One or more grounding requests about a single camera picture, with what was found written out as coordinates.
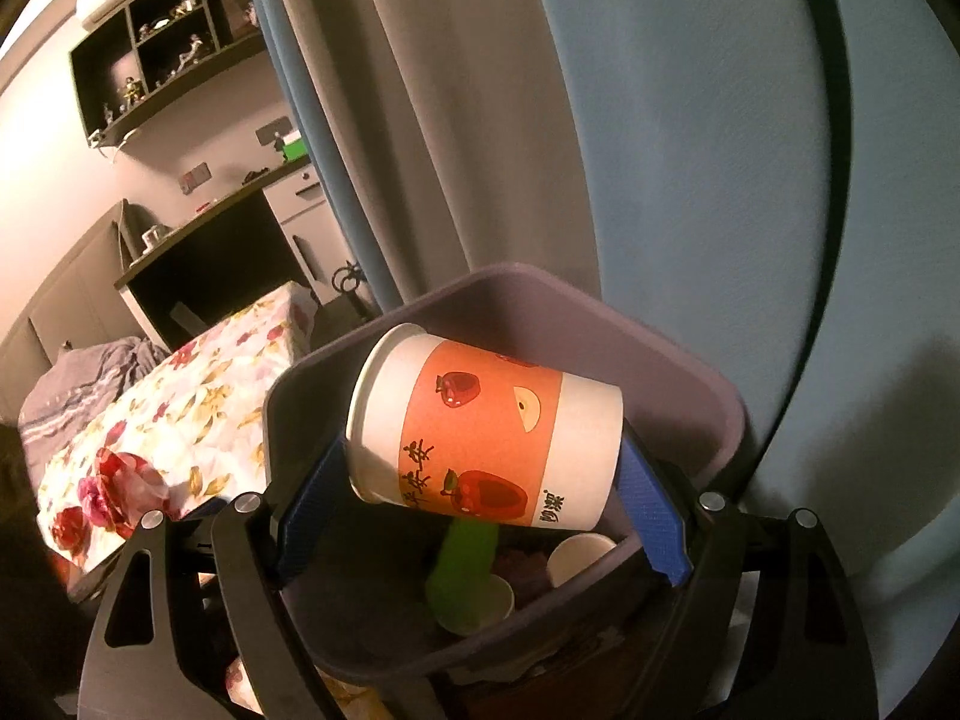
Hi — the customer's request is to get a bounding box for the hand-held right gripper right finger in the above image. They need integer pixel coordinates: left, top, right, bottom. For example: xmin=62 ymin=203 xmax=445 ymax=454
xmin=613 ymin=435 xmax=880 ymax=720

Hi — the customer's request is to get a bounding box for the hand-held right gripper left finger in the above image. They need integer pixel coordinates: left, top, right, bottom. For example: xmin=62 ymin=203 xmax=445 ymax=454
xmin=79 ymin=439 xmax=351 ymax=720

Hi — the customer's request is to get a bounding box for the orange white paper cup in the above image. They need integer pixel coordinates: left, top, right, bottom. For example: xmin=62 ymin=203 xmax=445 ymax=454
xmin=345 ymin=322 xmax=625 ymax=533

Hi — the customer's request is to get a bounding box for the grey plastic bin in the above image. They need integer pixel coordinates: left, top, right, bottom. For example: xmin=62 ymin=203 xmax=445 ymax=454
xmin=262 ymin=262 xmax=747 ymax=680

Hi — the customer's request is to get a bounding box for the small white paper cup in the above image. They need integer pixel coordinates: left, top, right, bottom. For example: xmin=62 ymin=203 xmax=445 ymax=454
xmin=435 ymin=574 xmax=516 ymax=637
xmin=546 ymin=532 xmax=618 ymax=590

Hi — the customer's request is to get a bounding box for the floral bed sheet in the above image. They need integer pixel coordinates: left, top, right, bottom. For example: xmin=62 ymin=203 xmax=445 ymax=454
xmin=16 ymin=281 xmax=320 ymax=601

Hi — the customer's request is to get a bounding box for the green plastic cup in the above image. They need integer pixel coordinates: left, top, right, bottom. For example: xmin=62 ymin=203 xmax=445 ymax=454
xmin=426 ymin=517 xmax=500 ymax=635

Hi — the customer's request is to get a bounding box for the red and white plastic bag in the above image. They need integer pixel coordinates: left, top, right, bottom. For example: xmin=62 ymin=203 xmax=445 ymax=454
xmin=94 ymin=450 xmax=175 ymax=539

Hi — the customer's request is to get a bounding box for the grey blanket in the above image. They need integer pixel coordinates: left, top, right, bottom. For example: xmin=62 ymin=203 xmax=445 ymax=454
xmin=16 ymin=337 xmax=170 ymax=460

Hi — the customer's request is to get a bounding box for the dark desk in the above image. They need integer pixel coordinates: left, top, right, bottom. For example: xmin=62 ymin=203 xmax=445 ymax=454
xmin=112 ymin=165 xmax=325 ymax=352

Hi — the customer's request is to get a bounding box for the white drawer cabinet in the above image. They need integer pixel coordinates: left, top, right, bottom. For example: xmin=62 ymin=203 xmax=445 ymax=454
xmin=262 ymin=161 xmax=350 ymax=295

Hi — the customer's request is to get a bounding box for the grey padded headboard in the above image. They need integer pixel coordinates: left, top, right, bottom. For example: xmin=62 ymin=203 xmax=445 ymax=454
xmin=0 ymin=199 xmax=151 ymax=406

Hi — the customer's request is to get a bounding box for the narrow blue curtain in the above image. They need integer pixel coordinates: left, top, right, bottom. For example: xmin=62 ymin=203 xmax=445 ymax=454
xmin=240 ymin=0 xmax=398 ymax=312

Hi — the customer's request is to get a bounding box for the wide blue curtain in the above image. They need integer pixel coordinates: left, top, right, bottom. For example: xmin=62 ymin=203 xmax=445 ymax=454
xmin=517 ymin=0 xmax=960 ymax=605

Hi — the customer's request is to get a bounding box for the grey curtain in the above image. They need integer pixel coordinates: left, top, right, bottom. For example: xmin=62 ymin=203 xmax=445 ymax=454
xmin=262 ymin=0 xmax=605 ymax=320

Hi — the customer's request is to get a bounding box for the dark wall shelf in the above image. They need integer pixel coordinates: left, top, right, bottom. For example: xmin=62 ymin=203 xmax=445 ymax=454
xmin=69 ymin=0 xmax=269 ymax=152

